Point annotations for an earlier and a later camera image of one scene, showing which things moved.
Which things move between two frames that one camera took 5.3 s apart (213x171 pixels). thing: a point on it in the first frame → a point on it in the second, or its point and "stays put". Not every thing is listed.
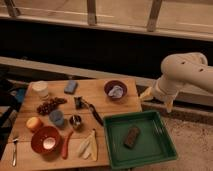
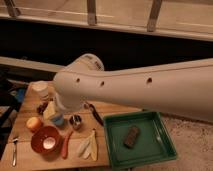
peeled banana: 88,149 stays put
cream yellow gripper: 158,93 → 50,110
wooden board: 60,124 stays put
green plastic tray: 153,145 stays put
